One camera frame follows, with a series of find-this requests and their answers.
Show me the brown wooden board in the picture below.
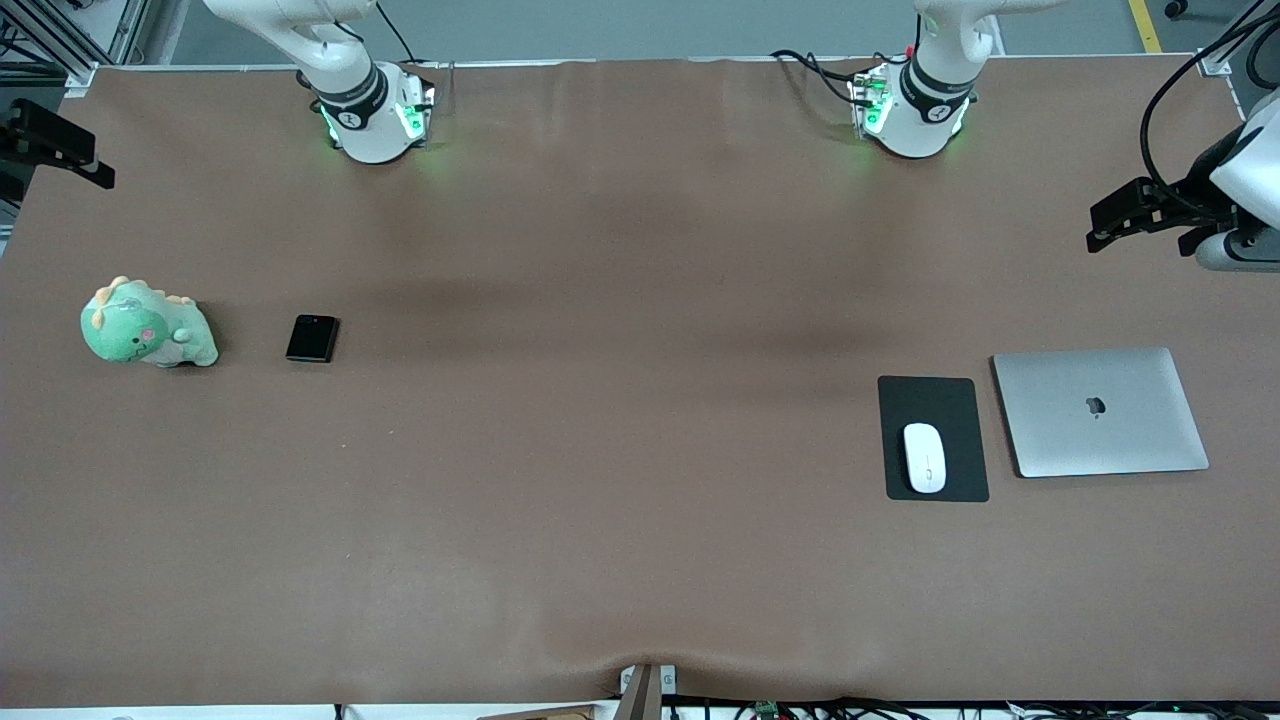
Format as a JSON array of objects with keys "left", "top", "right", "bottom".
[{"left": 476, "top": 704, "right": 623, "bottom": 720}]

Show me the silver closed laptop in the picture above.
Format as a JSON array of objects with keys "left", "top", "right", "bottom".
[{"left": 992, "top": 346, "right": 1211, "bottom": 479}]

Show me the brown table cover mat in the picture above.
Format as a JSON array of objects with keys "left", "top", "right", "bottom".
[{"left": 0, "top": 57, "right": 1280, "bottom": 707}]

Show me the black flip phone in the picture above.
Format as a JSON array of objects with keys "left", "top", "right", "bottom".
[{"left": 285, "top": 314, "right": 340, "bottom": 364}]

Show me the black mouse pad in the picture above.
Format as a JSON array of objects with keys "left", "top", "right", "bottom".
[{"left": 877, "top": 375, "right": 991, "bottom": 503}]

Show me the metal table edge bracket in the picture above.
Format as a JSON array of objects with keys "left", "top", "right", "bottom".
[{"left": 619, "top": 663, "right": 678, "bottom": 720}]

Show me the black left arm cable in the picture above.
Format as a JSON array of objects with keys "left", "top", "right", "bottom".
[{"left": 1138, "top": 0, "right": 1280, "bottom": 196}]

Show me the white computer mouse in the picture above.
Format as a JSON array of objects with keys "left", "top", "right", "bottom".
[{"left": 903, "top": 422, "right": 948, "bottom": 495}]

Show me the green dinosaur plush toy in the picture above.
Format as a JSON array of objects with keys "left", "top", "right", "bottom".
[{"left": 80, "top": 276, "right": 220, "bottom": 369}]

